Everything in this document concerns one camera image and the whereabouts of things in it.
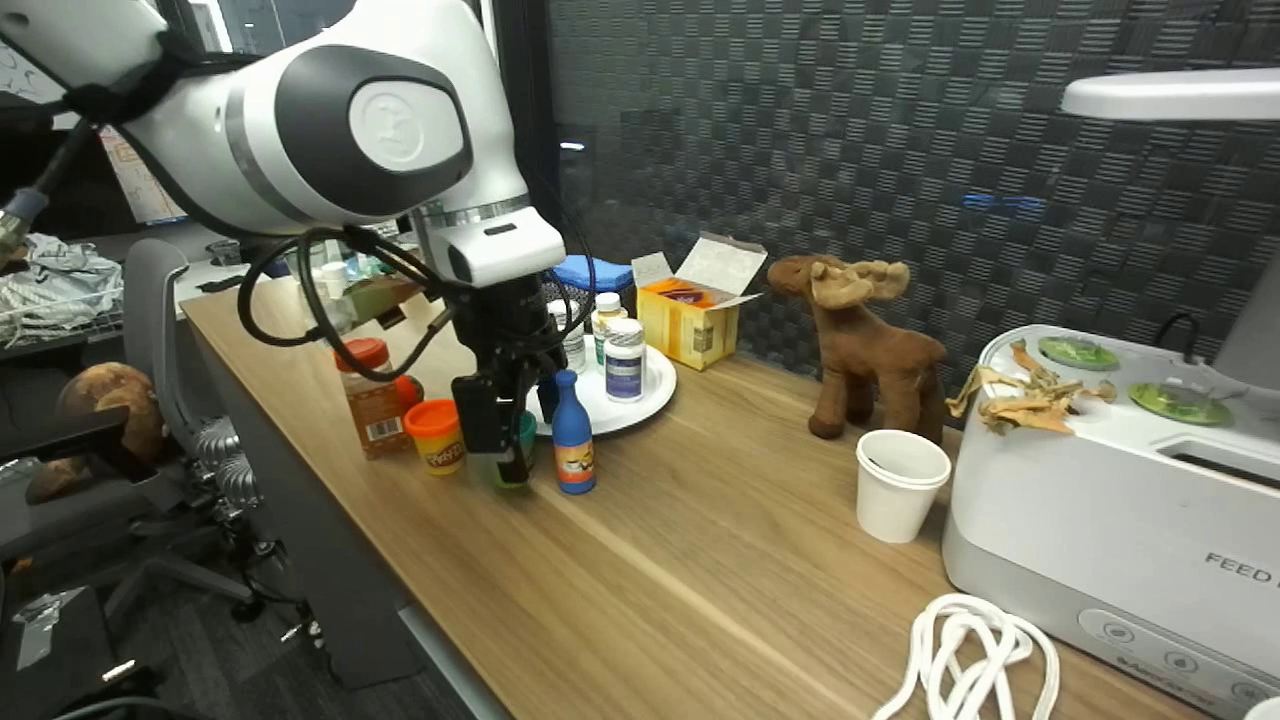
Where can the white lamp bar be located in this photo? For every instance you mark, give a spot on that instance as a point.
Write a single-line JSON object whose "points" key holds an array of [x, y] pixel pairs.
{"points": [[1175, 95]]}

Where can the spice jar orange lid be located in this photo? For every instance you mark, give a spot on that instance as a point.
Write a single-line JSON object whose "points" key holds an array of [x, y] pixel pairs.
{"points": [[374, 415]]}

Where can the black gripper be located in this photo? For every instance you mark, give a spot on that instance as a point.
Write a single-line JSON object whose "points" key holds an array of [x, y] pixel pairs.
{"points": [[507, 334]]}

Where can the brown plush toy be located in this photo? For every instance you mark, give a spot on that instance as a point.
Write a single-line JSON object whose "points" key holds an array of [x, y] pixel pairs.
{"points": [[112, 402]]}

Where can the grey office chair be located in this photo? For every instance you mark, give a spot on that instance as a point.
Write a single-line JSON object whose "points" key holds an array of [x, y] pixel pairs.
{"points": [[213, 464]]}

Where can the blue toy bottle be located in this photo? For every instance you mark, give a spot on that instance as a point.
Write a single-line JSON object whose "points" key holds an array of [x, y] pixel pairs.
{"points": [[572, 445]]}

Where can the pile of light clothes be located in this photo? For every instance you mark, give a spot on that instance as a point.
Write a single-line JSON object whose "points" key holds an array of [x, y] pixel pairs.
{"points": [[55, 295]]}

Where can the teal lid dough can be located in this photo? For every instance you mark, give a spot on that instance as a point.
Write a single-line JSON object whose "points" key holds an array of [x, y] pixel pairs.
{"points": [[528, 433]]}

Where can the white paper plate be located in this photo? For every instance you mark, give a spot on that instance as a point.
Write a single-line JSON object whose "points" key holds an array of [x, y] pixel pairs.
{"points": [[625, 405]]}

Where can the open yellow cardboard box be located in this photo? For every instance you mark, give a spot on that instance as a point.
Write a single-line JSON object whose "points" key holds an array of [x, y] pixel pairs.
{"points": [[693, 326]]}

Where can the white bowl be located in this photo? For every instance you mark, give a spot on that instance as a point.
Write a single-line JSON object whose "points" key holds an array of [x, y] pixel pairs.
{"points": [[1264, 710]]}

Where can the white paper cup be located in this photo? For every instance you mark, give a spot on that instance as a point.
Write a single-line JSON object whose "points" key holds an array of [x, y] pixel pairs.
{"points": [[903, 487]]}

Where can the brown plush moose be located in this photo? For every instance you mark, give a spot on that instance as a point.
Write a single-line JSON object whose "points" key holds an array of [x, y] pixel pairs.
{"points": [[866, 355]]}

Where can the orange lid dough can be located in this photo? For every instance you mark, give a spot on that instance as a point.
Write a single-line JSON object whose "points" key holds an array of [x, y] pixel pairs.
{"points": [[434, 433]]}

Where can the blue folded cloth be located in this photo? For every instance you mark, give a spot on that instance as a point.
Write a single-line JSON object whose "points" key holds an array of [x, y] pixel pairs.
{"points": [[601, 275]]}

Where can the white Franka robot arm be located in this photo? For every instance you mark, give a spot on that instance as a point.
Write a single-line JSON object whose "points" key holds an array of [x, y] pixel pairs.
{"points": [[334, 135]]}

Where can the red toy strawberry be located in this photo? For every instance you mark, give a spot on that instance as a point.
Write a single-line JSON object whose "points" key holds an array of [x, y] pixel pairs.
{"points": [[408, 394]]}

